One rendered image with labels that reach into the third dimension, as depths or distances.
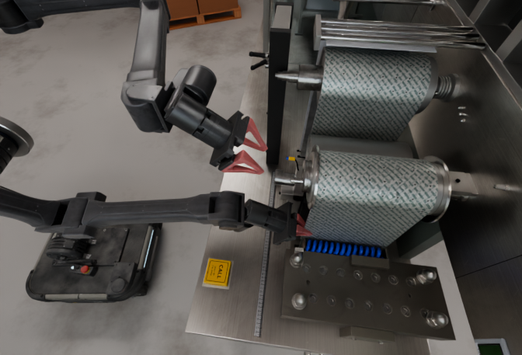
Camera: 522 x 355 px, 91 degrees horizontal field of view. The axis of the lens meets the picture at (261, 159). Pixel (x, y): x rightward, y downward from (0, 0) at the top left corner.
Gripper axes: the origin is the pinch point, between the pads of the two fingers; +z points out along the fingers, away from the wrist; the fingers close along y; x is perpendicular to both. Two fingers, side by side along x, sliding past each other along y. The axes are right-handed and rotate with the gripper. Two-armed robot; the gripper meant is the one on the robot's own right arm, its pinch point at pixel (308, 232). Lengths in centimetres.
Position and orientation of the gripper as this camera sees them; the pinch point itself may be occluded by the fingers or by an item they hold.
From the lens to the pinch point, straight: 73.8
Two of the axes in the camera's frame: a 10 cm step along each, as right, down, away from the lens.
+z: 8.6, 3.8, 3.5
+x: 5.0, -4.6, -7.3
